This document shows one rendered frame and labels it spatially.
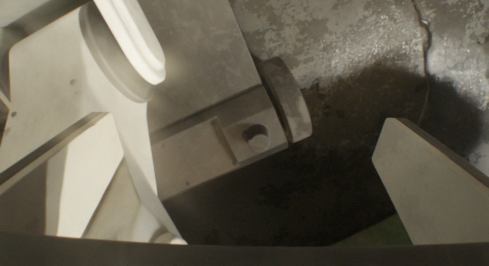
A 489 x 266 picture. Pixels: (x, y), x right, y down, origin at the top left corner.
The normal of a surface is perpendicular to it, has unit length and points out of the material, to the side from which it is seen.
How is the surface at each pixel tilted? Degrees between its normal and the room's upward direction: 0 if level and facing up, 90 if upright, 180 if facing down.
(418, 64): 0
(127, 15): 45
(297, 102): 12
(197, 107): 0
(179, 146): 0
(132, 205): 85
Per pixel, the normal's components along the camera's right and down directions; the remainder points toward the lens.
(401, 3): 0.12, 0.38
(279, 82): -0.21, -0.27
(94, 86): 0.91, -0.40
